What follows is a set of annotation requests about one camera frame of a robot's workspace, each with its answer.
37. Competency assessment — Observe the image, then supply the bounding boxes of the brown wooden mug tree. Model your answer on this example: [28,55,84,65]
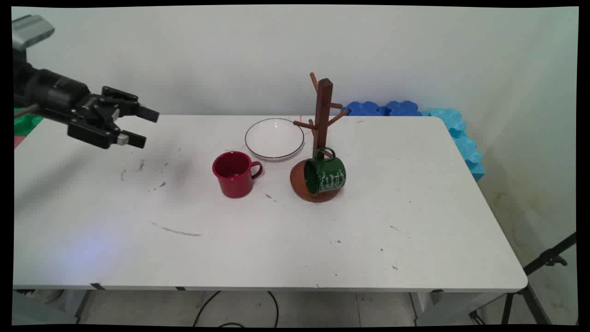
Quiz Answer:
[290,72,349,203]

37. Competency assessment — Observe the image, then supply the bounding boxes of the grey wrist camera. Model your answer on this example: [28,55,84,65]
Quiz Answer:
[12,14,55,51]

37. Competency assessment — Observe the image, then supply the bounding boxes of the black floor cable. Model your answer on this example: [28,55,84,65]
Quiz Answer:
[193,290,280,328]

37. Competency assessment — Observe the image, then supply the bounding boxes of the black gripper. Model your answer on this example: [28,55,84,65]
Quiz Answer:
[14,68,160,149]

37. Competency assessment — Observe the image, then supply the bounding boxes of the black tripod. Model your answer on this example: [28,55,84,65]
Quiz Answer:
[469,232,578,326]

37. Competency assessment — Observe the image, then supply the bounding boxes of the white plate with dark rim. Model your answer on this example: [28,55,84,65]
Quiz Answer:
[245,118,305,161]

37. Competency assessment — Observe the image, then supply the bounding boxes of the dark blue foam mat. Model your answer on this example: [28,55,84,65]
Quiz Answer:
[386,100,423,117]
[341,101,390,117]

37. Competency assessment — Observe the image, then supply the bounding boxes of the white table leg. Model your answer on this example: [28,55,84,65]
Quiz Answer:
[409,291,461,326]

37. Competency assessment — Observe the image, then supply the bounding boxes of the green foam mat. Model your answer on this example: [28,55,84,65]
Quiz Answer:
[14,109,45,137]

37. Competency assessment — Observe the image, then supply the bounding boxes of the green enamel mug with print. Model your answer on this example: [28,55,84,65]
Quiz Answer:
[303,147,346,195]

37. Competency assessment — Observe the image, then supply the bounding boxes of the cyan foam mat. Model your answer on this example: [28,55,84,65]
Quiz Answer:
[421,108,486,182]

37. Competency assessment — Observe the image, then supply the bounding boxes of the red enamel mug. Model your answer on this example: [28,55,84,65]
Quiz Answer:
[212,151,263,199]

